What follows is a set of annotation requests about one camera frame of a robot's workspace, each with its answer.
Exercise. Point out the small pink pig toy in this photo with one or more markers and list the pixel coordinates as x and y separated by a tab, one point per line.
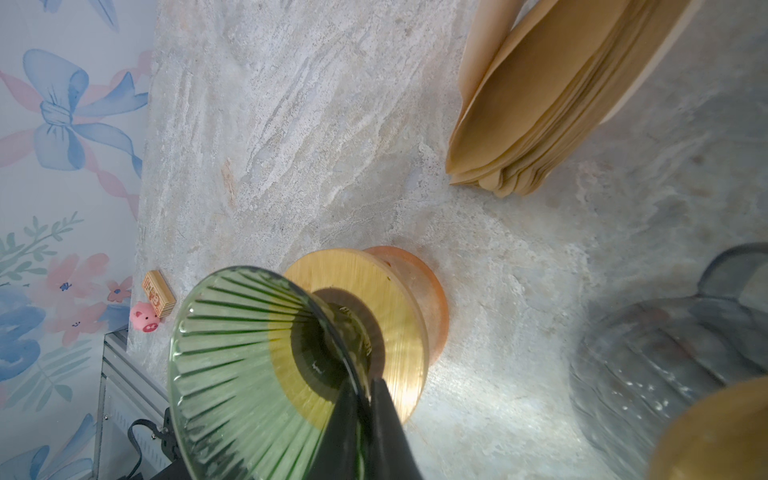
144	318

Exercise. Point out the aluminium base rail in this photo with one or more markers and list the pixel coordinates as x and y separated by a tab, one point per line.
127	394

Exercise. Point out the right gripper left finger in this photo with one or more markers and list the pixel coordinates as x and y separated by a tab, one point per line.
337	454

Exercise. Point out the small wooden block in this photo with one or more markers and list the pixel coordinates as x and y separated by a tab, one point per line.
158	293

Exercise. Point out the orange coffee filter pack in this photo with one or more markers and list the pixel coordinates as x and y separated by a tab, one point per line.
535	82

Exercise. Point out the green glass dripper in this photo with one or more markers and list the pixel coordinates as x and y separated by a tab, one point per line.
255	369

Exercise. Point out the grey glass carafe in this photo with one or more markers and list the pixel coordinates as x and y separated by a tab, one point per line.
639	369

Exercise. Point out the wooden ring dripper holder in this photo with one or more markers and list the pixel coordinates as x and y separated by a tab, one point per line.
723	436

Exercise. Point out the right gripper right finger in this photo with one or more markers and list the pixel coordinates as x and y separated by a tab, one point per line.
389	455

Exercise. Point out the grey glass dripper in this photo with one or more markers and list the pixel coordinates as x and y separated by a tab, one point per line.
724	280

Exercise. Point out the orange glass carafe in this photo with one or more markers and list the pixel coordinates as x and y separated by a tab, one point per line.
427	291

